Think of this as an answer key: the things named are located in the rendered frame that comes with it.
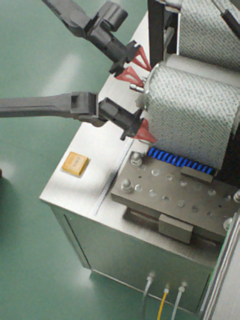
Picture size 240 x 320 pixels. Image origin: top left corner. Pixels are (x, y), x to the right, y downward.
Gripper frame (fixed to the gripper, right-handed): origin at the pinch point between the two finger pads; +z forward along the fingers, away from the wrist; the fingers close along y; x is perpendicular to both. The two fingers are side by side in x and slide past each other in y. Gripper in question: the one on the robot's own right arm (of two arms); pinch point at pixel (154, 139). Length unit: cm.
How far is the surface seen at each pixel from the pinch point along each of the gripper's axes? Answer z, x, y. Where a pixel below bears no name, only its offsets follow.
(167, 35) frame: -10.2, -7.1, -42.8
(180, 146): 6.7, 5.4, 0.2
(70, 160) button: -16.2, -26.3, 10.3
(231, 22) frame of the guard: -17, 69, 15
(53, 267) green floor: 14, -115, 31
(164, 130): -0.6, 7.7, 0.2
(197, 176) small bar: 15.2, 6.0, 6.0
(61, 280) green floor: 20, -112, 35
